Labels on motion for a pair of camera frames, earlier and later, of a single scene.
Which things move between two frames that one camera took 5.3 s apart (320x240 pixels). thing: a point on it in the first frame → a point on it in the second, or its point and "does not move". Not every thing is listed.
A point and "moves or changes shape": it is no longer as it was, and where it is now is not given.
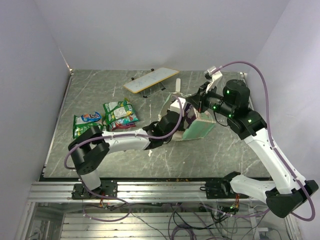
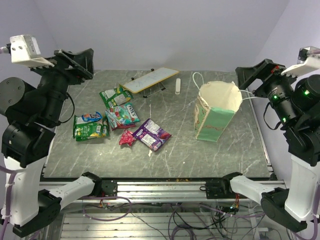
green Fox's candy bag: (80, 126) does not move
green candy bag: (117, 110) → (116, 97)
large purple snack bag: (190, 117) moves or changes shape
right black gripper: (199, 100) → (267, 70)
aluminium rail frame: (155, 210) does not move
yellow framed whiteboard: (150, 79) does not move
